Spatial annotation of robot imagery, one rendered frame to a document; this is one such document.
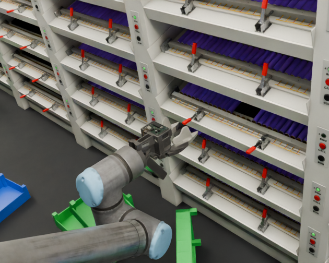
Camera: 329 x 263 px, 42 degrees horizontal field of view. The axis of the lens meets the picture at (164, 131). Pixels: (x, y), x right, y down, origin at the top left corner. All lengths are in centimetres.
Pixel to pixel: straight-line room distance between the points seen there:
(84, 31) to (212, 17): 75
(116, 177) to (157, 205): 91
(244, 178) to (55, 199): 100
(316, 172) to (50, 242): 76
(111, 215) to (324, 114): 60
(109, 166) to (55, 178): 121
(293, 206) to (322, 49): 58
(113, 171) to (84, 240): 24
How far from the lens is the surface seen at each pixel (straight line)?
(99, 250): 93
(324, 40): 106
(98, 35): 179
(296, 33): 113
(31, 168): 241
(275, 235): 162
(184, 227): 160
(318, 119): 117
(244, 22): 121
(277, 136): 135
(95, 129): 225
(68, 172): 229
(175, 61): 147
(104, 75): 189
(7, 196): 229
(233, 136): 142
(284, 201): 147
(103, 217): 114
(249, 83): 130
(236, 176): 155
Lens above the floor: 140
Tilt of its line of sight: 36 degrees down
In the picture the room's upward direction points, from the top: 10 degrees counter-clockwise
